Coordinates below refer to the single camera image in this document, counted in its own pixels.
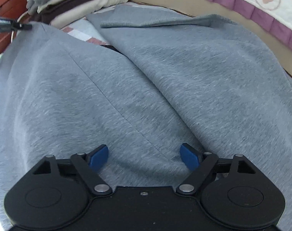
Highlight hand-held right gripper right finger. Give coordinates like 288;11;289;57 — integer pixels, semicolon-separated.
176;143;256;195

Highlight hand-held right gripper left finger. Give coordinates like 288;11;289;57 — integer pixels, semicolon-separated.
32;144;113;196

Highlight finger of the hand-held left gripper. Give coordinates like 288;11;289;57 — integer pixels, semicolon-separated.
0;16;33;33

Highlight grey sweatpants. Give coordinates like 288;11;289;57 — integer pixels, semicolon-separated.
0;3;292;231

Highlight dark red wooden dresser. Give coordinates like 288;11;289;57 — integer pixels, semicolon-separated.
0;0;28;60

